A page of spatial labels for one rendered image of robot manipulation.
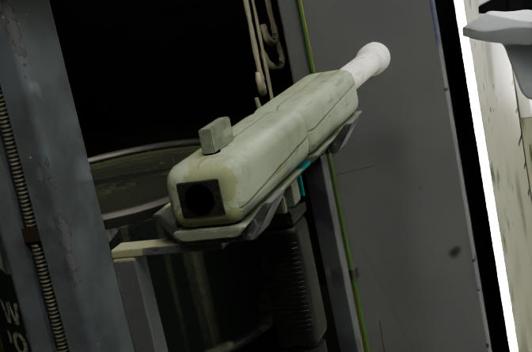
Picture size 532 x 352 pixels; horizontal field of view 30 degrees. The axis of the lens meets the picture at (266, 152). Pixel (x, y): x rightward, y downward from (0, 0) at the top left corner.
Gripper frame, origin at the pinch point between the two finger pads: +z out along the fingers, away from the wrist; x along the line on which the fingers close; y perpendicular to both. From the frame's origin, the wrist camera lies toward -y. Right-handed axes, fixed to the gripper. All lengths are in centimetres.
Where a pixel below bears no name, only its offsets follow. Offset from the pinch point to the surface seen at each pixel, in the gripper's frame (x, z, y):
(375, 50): 23.5, 18.8, 12.7
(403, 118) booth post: 33.9, 20.9, 25.4
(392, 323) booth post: 28, 23, 50
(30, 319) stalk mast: -18.2, 32.1, 17.9
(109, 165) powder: 86, 111, 65
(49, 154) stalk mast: -14.4, 29.0, 5.4
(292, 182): -10.6, 11.5, 8.5
